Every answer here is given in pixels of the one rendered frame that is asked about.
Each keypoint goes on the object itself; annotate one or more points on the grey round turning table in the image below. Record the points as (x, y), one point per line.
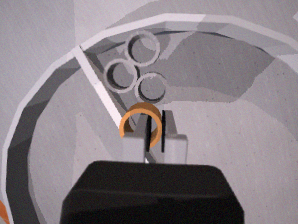
(237, 105)

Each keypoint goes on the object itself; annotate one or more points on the grey metal ring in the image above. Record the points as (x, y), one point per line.
(132, 39)
(156, 102)
(109, 80)

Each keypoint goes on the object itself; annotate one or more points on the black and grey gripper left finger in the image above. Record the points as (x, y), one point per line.
(135, 144)

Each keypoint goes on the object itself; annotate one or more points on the bronze bushing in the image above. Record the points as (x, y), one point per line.
(147, 108)

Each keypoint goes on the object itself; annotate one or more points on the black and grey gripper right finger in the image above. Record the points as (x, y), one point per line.
(173, 145)

